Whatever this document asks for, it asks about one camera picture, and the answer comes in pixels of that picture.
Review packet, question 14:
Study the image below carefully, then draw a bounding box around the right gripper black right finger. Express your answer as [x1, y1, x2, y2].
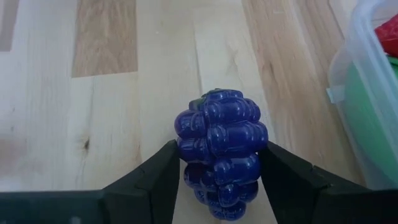
[259, 141, 398, 224]

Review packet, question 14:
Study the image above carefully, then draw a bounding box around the purple toy grape bunch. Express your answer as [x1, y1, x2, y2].
[174, 88, 269, 222]

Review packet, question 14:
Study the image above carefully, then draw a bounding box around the clear plastic tupperware container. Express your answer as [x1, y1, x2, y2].
[325, 0, 398, 190]

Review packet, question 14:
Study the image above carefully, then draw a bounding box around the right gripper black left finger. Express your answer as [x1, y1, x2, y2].
[0, 139, 181, 224]

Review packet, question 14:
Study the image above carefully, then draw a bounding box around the red toy strawberry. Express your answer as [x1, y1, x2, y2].
[374, 17, 398, 58]

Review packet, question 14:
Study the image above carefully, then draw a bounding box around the smooth green toy vegetable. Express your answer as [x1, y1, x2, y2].
[343, 55, 398, 187]

